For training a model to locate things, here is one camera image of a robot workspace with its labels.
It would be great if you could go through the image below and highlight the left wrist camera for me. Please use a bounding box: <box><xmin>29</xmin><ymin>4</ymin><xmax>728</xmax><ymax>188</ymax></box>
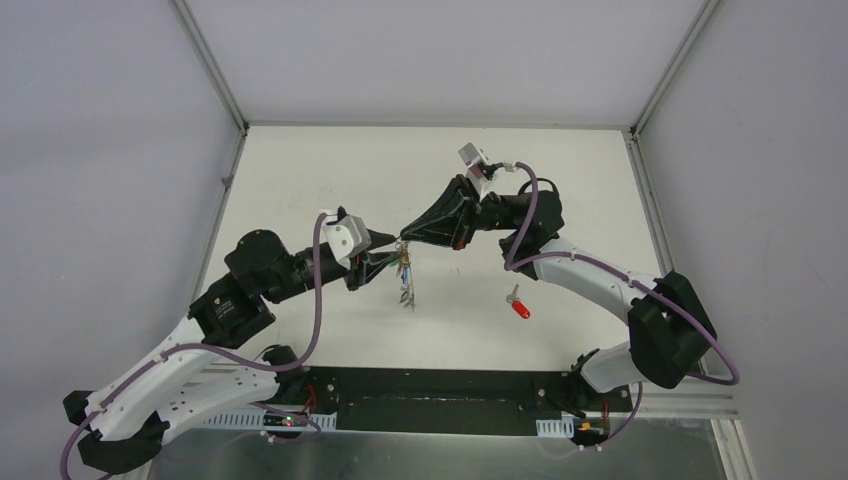
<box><xmin>320</xmin><ymin>207</ymin><xmax>372</xmax><ymax>270</ymax></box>

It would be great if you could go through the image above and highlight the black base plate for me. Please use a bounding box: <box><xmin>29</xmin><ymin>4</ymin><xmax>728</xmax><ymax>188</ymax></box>
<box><xmin>261</xmin><ymin>365</ymin><xmax>634</xmax><ymax>439</ymax></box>

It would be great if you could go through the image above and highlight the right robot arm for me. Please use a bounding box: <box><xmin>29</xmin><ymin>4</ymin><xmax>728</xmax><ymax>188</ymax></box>
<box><xmin>400</xmin><ymin>176</ymin><xmax>717</xmax><ymax>410</ymax></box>

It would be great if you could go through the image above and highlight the keyring with keys bunch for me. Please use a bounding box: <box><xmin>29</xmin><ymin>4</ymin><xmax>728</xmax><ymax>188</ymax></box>
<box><xmin>396</xmin><ymin>240</ymin><xmax>416</xmax><ymax>312</ymax></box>

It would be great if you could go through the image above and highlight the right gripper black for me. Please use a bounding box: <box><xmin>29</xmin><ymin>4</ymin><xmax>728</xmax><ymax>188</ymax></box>
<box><xmin>401</xmin><ymin>174</ymin><xmax>518</xmax><ymax>251</ymax></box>

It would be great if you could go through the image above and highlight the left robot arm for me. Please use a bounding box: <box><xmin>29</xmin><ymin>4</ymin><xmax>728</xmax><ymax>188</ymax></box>
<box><xmin>59</xmin><ymin>217</ymin><xmax>397</xmax><ymax>478</ymax></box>

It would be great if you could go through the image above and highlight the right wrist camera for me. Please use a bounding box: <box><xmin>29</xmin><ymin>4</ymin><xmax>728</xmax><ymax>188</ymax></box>
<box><xmin>458</xmin><ymin>142</ymin><xmax>498</xmax><ymax>198</ymax></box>

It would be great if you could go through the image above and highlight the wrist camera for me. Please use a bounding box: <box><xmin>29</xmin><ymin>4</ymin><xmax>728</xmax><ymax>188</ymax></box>
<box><xmin>320</xmin><ymin>207</ymin><xmax>372</xmax><ymax>270</ymax></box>
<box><xmin>458</xmin><ymin>142</ymin><xmax>498</xmax><ymax>198</ymax></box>

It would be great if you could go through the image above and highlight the red tagged key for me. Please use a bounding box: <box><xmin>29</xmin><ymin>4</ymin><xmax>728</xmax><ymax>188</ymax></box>
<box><xmin>506</xmin><ymin>284</ymin><xmax>531</xmax><ymax>320</ymax></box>

